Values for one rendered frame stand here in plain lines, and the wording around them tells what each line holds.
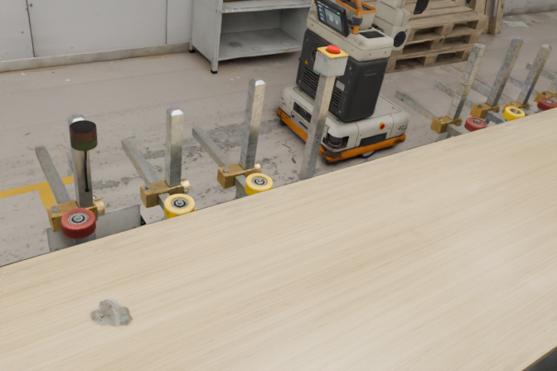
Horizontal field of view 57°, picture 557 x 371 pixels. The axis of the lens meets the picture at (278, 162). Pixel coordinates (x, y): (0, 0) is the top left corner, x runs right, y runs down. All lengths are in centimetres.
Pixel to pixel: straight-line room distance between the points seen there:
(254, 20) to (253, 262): 363
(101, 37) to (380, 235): 318
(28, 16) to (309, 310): 328
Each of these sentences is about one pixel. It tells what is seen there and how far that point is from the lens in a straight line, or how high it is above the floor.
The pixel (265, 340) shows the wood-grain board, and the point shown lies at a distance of 113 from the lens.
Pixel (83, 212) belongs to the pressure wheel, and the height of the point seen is 91.
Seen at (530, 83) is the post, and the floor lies 93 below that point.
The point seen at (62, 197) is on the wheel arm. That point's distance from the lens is 152.
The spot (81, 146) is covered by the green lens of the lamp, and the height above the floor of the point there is 110.
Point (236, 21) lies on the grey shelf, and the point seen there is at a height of 23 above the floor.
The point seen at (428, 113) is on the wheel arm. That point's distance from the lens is 229.
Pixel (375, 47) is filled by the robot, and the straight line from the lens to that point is 300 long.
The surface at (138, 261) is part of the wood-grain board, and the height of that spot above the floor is 90.
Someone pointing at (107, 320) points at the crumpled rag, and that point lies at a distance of 115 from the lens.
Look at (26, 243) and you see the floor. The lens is 268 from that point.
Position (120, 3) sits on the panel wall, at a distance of 417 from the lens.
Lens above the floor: 181
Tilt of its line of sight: 34 degrees down
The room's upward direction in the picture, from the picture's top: 10 degrees clockwise
